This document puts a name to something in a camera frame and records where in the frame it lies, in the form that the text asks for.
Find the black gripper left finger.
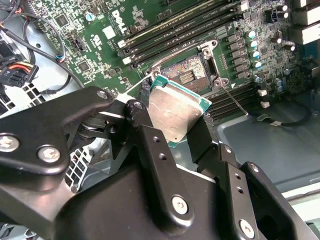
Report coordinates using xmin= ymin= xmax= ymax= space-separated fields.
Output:
xmin=0 ymin=77 xmax=196 ymax=235

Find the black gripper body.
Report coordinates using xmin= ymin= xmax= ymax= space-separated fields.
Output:
xmin=53 ymin=162 xmax=240 ymax=240

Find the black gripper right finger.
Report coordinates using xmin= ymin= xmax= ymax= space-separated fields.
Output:
xmin=186 ymin=112 xmax=315 ymax=240

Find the silver green CPU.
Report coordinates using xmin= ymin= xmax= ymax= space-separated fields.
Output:
xmin=147 ymin=74 xmax=213 ymax=149

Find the metal wire locking lever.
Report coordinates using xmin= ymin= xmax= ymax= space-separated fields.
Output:
xmin=219 ymin=84 xmax=250 ymax=116
xmin=143 ymin=39 xmax=220 ymax=76

